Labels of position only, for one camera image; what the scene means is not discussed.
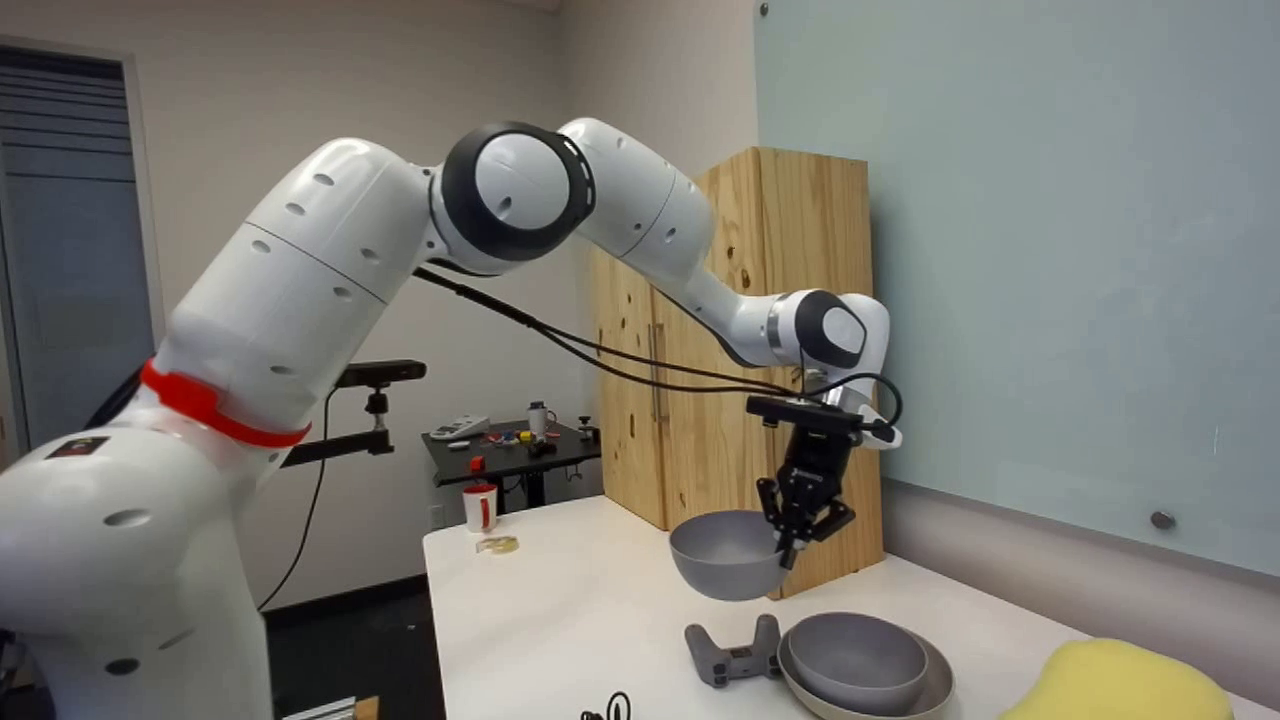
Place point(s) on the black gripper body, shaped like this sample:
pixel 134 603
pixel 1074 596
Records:
pixel 809 473

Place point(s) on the grey bowl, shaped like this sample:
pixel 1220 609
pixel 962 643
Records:
pixel 721 560
pixel 855 660

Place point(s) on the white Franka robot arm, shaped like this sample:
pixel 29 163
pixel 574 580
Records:
pixel 307 264

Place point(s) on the grey dumbbell shaped tool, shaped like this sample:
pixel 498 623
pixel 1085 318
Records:
pixel 726 658

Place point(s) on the light plywood panel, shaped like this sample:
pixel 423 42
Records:
pixel 803 242

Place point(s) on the small white bottle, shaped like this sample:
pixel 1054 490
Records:
pixel 536 421

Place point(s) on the black cluttered table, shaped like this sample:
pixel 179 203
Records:
pixel 515 461

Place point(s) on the tan round disc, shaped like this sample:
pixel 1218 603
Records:
pixel 498 542

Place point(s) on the small red-labelled bottle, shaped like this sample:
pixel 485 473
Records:
pixel 480 505

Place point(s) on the frosted glass whiteboard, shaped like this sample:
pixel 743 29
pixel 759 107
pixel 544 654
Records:
pixel 1043 264

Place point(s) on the yellow sponge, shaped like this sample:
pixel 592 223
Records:
pixel 1113 687

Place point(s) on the dark window with blinds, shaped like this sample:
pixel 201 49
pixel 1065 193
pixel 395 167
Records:
pixel 72 264

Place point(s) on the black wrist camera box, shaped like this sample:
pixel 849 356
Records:
pixel 813 414

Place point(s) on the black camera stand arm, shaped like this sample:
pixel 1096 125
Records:
pixel 373 375

